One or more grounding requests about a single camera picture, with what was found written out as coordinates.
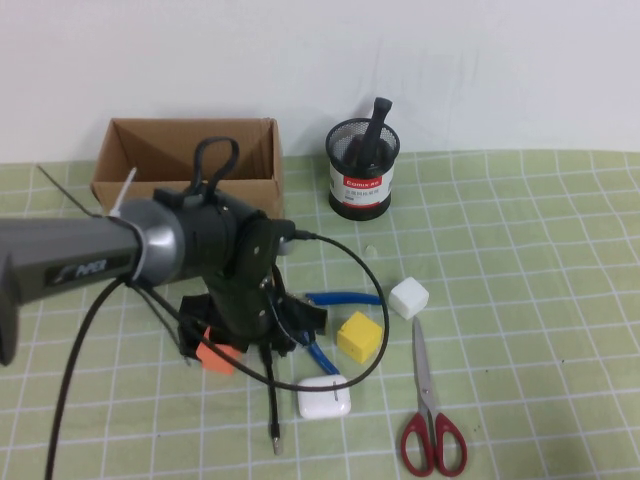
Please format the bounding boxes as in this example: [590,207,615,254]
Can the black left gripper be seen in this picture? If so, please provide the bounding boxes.
[180,278,329,359]

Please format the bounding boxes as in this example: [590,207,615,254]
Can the thin black precision screwdriver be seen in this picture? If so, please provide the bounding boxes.
[258,344,282,455]

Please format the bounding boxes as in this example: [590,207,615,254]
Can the blue-handled pliers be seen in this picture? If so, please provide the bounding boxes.
[299,291,385,377]

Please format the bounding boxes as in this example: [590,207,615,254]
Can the red-handled scissors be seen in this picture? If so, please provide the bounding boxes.
[399,315,469,476]

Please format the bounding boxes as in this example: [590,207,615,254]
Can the thick black-handled screwdriver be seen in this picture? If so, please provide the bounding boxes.
[352,97,394,169]

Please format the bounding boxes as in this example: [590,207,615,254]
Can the orange cube block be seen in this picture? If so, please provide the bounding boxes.
[197,327,237,377]

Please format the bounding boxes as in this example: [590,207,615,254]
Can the white earbuds case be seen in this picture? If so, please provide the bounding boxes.
[297,374,352,420]

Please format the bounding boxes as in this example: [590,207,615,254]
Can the yellow cube block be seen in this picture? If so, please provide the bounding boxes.
[336,310,384,364]

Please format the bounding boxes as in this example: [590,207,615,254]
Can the black zip tie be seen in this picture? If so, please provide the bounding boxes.
[132,282,194,369]
[37,163,106,220]

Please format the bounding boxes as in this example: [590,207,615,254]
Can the white cube block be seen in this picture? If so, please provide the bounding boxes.
[388,275,431,320]

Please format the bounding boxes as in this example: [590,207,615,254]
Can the brown cardboard box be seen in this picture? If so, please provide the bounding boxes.
[89,117,287,224]

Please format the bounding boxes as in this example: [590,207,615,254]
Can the black mesh pen holder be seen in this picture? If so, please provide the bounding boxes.
[324,118,401,221]

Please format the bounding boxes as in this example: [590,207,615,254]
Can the green checked tablecloth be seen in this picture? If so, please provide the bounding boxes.
[0,148,640,480]

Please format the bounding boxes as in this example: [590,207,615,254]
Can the black plastic bracket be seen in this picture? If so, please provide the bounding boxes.
[178,319,206,364]

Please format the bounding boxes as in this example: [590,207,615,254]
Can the black left camera cable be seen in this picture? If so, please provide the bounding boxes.
[43,227,391,480]

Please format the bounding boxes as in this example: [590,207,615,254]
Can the black looped wrist cable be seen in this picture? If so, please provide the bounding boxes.
[192,137,240,197]

